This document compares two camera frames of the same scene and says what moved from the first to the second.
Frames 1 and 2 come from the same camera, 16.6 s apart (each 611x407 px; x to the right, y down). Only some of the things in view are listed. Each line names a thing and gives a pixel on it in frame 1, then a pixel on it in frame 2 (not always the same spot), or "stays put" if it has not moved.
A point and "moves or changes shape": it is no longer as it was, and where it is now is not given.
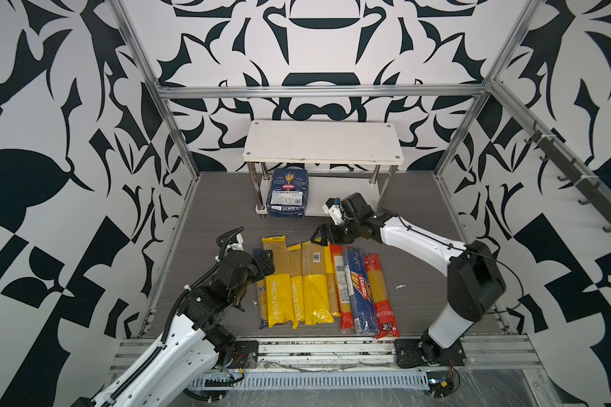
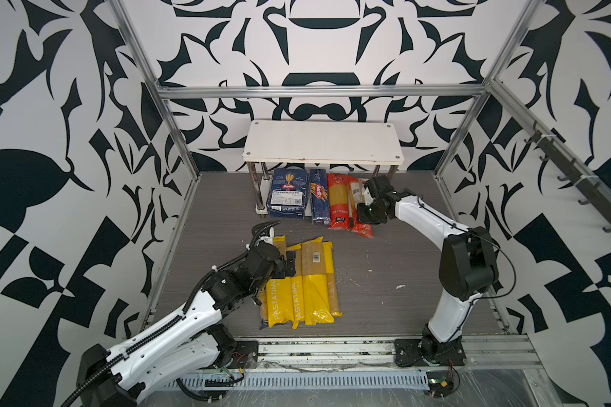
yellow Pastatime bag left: [279, 300] stays put
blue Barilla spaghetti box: [361, 291] to [319, 198]
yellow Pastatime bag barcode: [316, 302] stays put
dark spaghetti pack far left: [262, 303] stays put
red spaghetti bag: [384, 325] to [339, 202]
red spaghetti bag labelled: [341, 285] moves or changes shape
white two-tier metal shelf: [342, 158] stays put
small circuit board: [440, 383] stays put
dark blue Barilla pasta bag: [288, 197] stays put
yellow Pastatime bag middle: [297, 286] stays put
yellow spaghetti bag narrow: [333, 307] stays put
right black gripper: [325, 233] to [361, 215]
